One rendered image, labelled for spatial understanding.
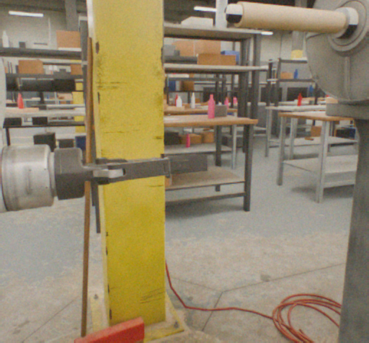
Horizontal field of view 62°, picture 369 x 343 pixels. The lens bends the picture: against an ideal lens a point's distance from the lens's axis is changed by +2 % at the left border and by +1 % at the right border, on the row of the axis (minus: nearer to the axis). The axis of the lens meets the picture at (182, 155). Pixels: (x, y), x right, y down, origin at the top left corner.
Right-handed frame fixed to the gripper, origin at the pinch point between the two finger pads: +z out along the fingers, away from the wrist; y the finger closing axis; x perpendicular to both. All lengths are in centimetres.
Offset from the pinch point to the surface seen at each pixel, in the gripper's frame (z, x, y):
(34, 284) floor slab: -45, -79, -157
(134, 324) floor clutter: 3, -78, -88
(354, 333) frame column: 43, -45, -7
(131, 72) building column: 7, 32, -78
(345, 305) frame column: 43, -39, -9
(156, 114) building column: 17, 15, -81
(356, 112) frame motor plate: 34.9, 7.4, 2.4
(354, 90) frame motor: 28.0, 10.7, 8.2
